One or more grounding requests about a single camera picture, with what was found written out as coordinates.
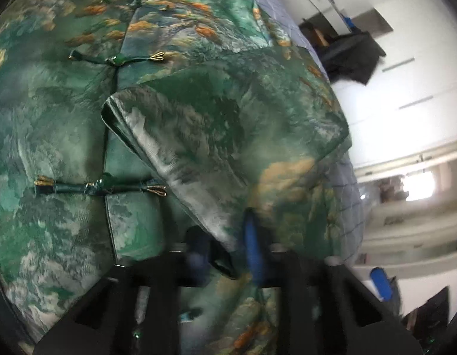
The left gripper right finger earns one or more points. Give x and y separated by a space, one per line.
322 308

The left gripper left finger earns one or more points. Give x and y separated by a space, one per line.
135 307

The green patterned silk garment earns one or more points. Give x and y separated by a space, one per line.
124 121

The white shelf unit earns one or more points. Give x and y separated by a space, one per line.
411 214

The white wardrobe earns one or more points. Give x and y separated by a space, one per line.
410 103

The black jacket on chair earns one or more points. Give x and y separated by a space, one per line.
352 57

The white desk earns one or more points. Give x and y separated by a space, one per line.
338 17

